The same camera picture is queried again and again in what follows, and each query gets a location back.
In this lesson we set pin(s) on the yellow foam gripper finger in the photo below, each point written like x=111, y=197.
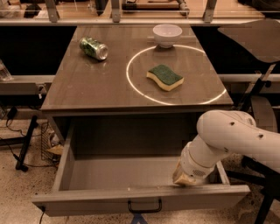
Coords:
x=180, y=178

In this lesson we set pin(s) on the grey top drawer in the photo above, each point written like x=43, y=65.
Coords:
x=124, y=164

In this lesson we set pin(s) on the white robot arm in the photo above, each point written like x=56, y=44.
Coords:
x=221, y=133

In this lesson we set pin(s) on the grey drawer cabinet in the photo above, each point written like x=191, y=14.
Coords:
x=118, y=86

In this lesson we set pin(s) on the green yellow sponge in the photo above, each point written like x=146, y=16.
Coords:
x=165, y=78

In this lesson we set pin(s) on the white bowl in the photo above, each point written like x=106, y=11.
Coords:
x=166, y=35

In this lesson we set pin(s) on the green soda can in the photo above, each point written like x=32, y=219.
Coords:
x=93, y=48

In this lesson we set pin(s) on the black stand leg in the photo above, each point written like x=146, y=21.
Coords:
x=24, y=141

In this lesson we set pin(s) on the black office chair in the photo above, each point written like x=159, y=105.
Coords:
x=261, y=39

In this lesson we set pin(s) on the grey side bench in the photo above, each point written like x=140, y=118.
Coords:
x=26, y=85

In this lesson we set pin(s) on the clear plastic bottle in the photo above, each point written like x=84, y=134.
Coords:
x=5, y=75

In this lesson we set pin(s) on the wire waste basket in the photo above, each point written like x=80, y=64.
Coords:
x=51, y=147

